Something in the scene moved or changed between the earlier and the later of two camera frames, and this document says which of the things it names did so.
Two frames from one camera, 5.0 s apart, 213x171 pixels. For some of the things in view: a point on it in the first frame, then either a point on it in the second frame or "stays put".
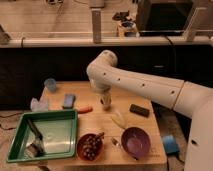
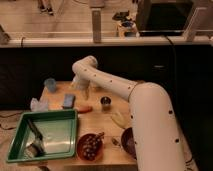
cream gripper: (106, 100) -> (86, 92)
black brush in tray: (35, 148) stays put
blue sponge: (69, 101) stays put
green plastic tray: (44, 135) stays put
